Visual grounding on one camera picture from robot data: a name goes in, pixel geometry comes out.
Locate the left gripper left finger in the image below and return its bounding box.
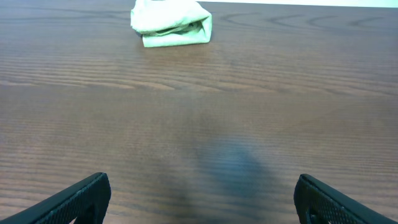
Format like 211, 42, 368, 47
1, 172, 111, 224

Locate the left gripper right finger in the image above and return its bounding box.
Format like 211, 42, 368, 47
294, 174, 397, 224

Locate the green cloth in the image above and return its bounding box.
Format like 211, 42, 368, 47
131, 0, 213, 48

